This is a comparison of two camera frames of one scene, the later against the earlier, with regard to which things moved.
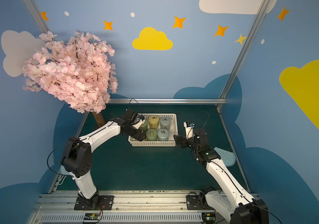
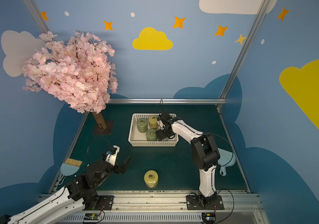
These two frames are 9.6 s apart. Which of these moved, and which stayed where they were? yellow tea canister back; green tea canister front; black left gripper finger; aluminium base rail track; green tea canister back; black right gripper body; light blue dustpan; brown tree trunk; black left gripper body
Moved: black left gripper body; black right gripper body; black left gripper finger
Stayed: aluminium base rail track; green tea canister back; brown tree trunk; light blue dustpan; yellow tea canister back; green tea canister front
